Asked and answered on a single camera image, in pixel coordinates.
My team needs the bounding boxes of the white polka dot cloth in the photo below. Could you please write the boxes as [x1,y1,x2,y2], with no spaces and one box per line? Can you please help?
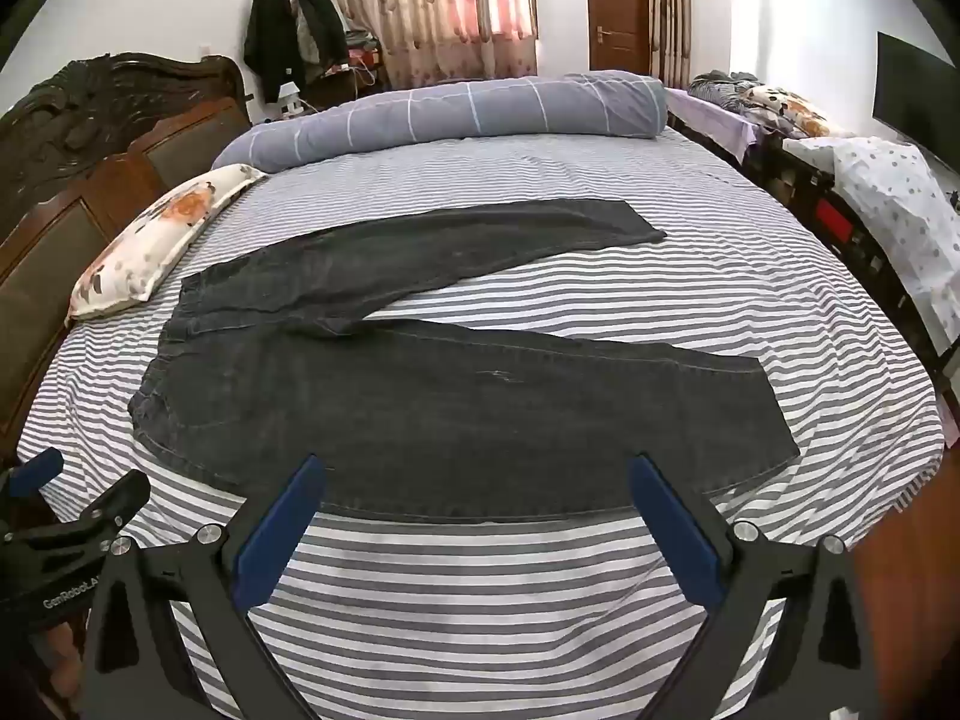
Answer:
[784,135,960,316]

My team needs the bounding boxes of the brown wooden door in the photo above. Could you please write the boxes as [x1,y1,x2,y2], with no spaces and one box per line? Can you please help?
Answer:
[583,0,650,76]

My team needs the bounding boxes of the narrow patterned curtain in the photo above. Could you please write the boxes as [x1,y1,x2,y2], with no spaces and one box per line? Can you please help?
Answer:
[645,0,695,87]

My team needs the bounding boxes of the patterned window curtain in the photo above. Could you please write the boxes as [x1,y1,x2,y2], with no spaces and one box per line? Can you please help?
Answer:
[326,0,537,91]

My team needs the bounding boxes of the floral folded bedding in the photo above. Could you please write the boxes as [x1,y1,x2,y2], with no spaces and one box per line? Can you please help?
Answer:
[742,85,833,137]

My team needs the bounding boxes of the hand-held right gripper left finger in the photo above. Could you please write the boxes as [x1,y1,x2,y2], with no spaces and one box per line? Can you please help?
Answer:
[79,454,331,720]

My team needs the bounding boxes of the cluttered bedside desk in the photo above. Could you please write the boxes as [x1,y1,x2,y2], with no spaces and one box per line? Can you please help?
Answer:
[304,30,391,110]

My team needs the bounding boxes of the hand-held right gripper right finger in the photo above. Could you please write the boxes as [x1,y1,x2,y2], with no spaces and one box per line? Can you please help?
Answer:
[626,454,882,720]

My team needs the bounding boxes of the floral pillow with orange flowers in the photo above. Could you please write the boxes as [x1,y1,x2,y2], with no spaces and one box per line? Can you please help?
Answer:
[67,163,267,322]

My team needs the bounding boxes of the grey white striped bed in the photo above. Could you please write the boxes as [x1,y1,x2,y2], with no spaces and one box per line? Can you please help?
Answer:
[15,124,946,720]

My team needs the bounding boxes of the grey jacket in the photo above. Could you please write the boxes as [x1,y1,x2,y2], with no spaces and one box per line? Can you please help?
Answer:
[292,0,350,83]

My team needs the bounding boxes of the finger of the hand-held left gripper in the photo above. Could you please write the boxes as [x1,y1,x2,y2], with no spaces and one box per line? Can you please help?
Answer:
[0,469,151,545]
[0,448,65,500]

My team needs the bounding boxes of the dark grey denim pants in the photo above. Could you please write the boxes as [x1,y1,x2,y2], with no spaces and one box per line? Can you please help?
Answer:
[127,197,802,524]

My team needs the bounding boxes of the black flat television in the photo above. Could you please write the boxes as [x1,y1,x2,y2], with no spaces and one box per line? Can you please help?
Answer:
[872,31,960,173]

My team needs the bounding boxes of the dark cabinet with red panel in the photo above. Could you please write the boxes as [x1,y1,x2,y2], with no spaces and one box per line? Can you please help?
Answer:
[750,131,960,391]

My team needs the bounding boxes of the rolled grey checked duvet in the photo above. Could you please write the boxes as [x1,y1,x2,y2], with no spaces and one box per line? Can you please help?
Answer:
[211,70,668,173]

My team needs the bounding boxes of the pile of dark clothes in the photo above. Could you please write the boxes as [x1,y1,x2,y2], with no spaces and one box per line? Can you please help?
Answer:
[688,70,758,102]

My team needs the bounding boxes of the carved wooden headboard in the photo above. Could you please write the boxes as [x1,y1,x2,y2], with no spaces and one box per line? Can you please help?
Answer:
[0,52,252,466]

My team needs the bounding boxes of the black coat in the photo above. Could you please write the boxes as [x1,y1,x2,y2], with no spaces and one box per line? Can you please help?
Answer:
[242,0,307,102]

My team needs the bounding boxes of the narrow bed with purple sheet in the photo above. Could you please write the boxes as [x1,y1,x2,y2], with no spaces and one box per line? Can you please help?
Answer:
[664,71,848,188]

